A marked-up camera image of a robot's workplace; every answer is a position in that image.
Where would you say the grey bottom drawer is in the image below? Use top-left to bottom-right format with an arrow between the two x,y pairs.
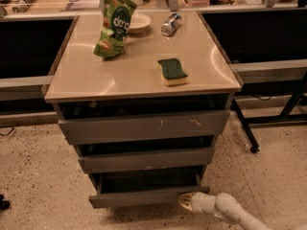
89,167 -> 209,208

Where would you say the grey drawer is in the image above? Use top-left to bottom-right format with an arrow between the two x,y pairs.
79,147 -> 215,173
59,110 -> 229,145
89,167 -> 209,208

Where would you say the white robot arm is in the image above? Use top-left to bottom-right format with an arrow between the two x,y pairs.
178,192 -> 271,230

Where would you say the grey middle drawer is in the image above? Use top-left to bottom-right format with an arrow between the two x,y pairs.
79,147 -> 215,173

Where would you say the grey drawer cabinet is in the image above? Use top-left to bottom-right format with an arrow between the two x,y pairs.
44,10 -> 242,209

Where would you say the grey top drawer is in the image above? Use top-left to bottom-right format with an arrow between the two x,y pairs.
59,110 -> 229,145

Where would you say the green yellow sponge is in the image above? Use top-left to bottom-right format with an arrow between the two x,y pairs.
157,58 -> 188,86

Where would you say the silver soda can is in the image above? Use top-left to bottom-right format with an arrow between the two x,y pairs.
161,12 -> 181,36

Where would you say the black object on floor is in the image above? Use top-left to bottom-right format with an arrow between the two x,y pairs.
0,195 -> 11,211

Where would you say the white bowl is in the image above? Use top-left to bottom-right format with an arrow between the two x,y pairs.
129,13 -> 152,35

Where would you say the green chip bag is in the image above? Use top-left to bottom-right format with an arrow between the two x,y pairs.
94,0 -> 137,59

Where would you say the black table leg frame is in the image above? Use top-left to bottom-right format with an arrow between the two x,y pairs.
230,73 -> 307,153

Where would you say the black floor cable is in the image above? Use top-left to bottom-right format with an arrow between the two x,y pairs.
0,126 -> 15,137

